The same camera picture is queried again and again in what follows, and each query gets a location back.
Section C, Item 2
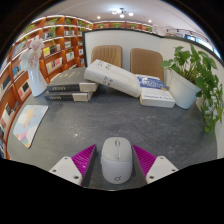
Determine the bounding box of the white ceramic vase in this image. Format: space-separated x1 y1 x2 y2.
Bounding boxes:
27 66 48 98

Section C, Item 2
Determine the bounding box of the ceiling lamp with bulbs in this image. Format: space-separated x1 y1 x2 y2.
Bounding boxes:
111 7 135 19

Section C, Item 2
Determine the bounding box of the tan upholstered chair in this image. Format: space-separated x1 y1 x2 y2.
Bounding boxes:
129 47 165 83
90 44 123 69

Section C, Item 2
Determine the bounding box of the blue and white book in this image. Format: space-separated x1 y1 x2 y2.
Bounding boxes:
135 73 176 109

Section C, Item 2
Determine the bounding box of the orange wooden shelf unit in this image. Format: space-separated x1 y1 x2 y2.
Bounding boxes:
0 14 158 160

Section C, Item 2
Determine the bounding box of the white plant pot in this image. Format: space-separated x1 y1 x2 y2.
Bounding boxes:
168 69 202 110

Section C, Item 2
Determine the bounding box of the green leafy plant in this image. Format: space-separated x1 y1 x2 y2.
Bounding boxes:
160 44 224 136

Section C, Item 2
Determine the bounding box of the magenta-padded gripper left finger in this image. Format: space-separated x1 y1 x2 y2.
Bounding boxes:
48 143 98 188

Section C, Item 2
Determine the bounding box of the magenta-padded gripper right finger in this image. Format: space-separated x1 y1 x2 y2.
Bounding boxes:
131 144 179 185

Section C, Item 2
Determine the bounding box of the large glass window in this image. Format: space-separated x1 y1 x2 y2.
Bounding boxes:
186 33 221 59

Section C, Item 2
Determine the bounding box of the light grey computer mouse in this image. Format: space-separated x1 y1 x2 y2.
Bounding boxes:
100 136 134 185

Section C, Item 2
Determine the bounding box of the thick white book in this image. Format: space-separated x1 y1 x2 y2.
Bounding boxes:
83 59 143 99

